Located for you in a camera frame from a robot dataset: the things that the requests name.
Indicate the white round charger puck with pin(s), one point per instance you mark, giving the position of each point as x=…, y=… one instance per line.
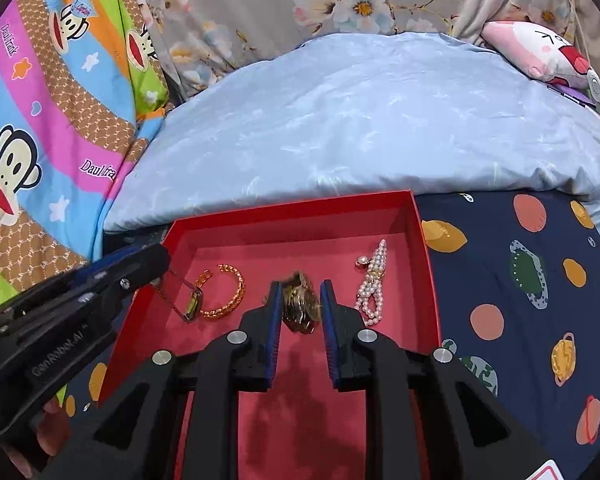
x=595, y=90

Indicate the pink cartoon plush pillow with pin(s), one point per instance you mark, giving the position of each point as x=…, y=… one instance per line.
x=530, y=50

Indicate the colourful cartoon monkey blanket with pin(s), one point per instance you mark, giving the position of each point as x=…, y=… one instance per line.
x=55, y=85

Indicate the grey floral cloth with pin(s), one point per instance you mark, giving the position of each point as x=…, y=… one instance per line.
x=280, y=0

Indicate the person's left hand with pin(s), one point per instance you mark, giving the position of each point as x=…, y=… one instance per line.
x=50, y=430

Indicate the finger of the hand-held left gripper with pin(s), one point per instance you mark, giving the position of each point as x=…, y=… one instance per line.
x=107, y=262
x=140, y=267

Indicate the brown hair claw clip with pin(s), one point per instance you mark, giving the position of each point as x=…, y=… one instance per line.
x=300, y=305

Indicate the pearl drop earring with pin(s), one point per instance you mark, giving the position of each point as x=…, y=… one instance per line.
x=362, y=262

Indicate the white card with red edge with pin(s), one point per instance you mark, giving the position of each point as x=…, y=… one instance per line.
x=545, y=471

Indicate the gold twisted open bangle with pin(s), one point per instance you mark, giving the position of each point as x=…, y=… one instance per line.
x=240, y=290

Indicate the light blue quilt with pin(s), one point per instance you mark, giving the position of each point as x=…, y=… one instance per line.
x=355, y=125

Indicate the purple flat packet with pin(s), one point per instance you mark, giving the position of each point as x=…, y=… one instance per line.
x=575, y=95

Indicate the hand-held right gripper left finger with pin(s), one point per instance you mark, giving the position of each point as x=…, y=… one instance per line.
x=275, y=340

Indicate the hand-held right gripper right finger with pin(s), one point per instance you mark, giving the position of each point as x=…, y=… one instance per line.
x=330, y=340

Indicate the red cardboard box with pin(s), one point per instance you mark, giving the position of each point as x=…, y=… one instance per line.
x=260, y=250

